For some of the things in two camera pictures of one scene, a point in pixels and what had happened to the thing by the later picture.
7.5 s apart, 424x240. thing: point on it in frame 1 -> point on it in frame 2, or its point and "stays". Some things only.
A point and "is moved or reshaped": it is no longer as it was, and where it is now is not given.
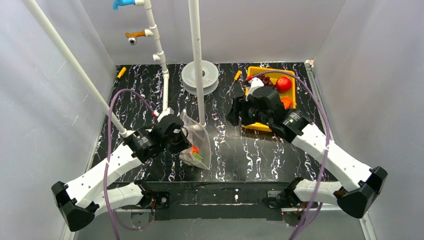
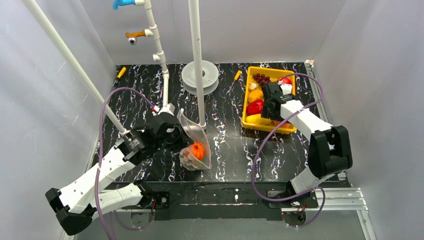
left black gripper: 182,142 stays
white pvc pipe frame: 154,31 stays
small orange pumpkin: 287,102 is moved or reshaped
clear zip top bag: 200,154 stays
